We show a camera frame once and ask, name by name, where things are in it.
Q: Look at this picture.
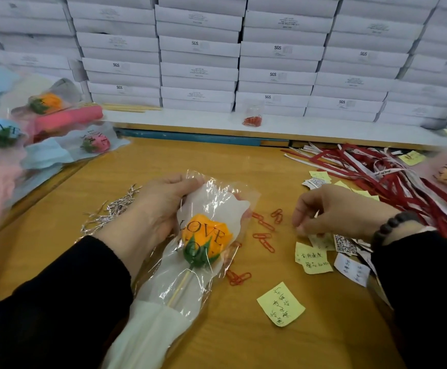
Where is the pile of flowers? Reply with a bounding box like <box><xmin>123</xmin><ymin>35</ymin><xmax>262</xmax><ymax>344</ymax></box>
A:
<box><xmin>0</xmin><ymin>69</ymin><xmax>132</xmax><ymax>266</ymax></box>

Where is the wall of stacked white boxes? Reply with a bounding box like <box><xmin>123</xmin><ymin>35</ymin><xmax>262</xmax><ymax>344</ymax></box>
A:
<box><xmin>0</xmin><ymin>0</ymin><xmax>447</xmax><ymax>128</ymax></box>

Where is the black bead bracelet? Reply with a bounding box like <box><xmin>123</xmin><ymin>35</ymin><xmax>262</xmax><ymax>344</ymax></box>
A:
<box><xmin>371</xmin><ymin>210</ymin><xmax>426</xmax><ymax>251</ymax></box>

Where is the small bag of red clips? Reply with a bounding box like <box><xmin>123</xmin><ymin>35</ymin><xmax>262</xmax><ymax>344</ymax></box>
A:
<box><xmin>242</xmin><ymin>107</ymin><xmax>263</xmax><ymax>128</ymax></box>

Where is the pile of orange paper clips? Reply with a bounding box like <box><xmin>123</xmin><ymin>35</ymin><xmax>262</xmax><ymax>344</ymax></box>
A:
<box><xmin>225</xmin><ymin>207</ymin><xmax>286</xmax><ymax>288</ymax></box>

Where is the person's left hand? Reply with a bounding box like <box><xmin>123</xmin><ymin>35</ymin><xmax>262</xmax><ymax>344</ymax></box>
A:
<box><xmin>93</xmin><ymin>174</ymin><xmax>205</xmax><ymax>280</ymax></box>

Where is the wooden sticks bundle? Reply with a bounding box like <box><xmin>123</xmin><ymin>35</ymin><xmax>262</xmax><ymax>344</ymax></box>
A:
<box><xmin>100</xmin><ymin>104</ymin><xmax>163</xmax><ymax>113</ymax></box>

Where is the pile of red ribbons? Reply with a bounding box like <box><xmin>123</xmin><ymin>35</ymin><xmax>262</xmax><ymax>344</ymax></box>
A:
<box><xmin>283</xmin><ymin>143</ymin><xmax>447</xmax><ymax>251</ymax></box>

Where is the long white board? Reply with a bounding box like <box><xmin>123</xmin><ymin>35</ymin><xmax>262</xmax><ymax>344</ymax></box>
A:
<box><xmin>104</xmin><ymin>109</ymin><xmax>447</xmax><ymax>151</ymax></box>

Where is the pile of yellow white tags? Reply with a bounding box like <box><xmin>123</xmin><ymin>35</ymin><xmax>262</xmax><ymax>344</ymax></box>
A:
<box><xmin>256</xmin><ymin>128</ymin><xmax>447</xmax><ymax>329</ymax></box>

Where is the person's right hand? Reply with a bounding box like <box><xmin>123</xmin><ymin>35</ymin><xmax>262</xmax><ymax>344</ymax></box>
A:
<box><xmin>291</xmin><ymin>184</ymin><xmax>405</xmax><ymax>244</ymax></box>

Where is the person's left forearm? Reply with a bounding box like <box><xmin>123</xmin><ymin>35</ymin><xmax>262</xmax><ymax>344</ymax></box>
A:
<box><xmin>0</xmin><ymin>236</ymin><xmax>134</xmax><ymax>369</ymax></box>

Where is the person's right forearm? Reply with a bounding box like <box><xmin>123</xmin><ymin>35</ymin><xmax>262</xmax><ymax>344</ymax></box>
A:
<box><xmin>371</xmin><ymin>229</ymin><xmax>447</xmax><ymax>369</ymax></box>

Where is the pile of silver twist ties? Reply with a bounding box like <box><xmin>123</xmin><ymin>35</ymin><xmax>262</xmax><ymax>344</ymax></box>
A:
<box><xmin>81</xmin><ymin>184</ymin><xmax>141</xmax><ymax>237</ymax></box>

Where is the orange rose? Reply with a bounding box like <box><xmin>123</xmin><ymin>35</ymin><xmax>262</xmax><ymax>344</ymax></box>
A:
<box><xmin>103</xmin><ymin>171</ymin><xmax>261</xmax><ymax>369</ymax></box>

